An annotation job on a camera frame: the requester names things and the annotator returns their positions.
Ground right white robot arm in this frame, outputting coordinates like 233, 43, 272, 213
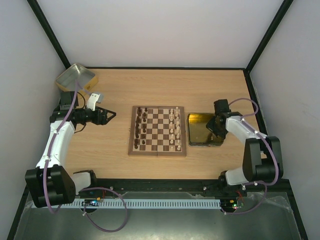
107, 99, 282, 196

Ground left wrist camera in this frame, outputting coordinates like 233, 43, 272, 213
86, 92, 104, 111

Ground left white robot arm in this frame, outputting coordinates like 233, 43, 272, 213
25, 107, 117, 208

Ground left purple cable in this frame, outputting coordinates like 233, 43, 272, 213
43, 79, 129, 234

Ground black aluminium frame rail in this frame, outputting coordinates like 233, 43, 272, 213
24, 177, 292, 198

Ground empty silver tin lid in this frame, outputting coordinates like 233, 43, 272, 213
55, 63, 98, 95

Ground purple cable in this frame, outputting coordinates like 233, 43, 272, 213
226, 97, 280, 216
43, 79, 129, 234

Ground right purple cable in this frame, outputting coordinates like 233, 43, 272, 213
226, 97, 280, 216

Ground wooden chess board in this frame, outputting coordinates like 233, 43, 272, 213
128, 105, 187, 157

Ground gold green tin box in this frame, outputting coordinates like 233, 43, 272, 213
187, 113, 224, 147

